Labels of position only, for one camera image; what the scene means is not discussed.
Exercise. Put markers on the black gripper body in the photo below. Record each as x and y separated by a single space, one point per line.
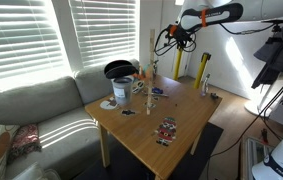
180 36

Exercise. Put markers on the small black object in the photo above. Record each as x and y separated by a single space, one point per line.
214 96

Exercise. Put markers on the grey fabric sofa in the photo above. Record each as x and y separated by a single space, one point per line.
69 136

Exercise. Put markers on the dark hanging cloth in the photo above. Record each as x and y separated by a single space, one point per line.
272 54

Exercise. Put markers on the red patterned cloth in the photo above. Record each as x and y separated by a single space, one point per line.
25 141

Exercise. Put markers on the wooden square table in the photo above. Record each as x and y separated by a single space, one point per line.
186 105

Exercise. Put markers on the black bowl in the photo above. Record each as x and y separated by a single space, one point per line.
119 68

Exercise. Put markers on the clear plastic measuring cup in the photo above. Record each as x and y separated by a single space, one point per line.
122 88

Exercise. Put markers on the round grey sticker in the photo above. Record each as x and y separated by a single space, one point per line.
109 104

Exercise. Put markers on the upright wooden stick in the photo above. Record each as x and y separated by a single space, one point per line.
151 62

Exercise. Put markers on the orange plush octopus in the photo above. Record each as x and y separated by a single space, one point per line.
144 72

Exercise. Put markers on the blue handled tool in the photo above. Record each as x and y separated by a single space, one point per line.
158 92

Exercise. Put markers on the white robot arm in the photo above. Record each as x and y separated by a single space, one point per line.
196 14

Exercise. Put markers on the yellow stanchion post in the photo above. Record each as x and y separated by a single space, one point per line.
205 58
177 63

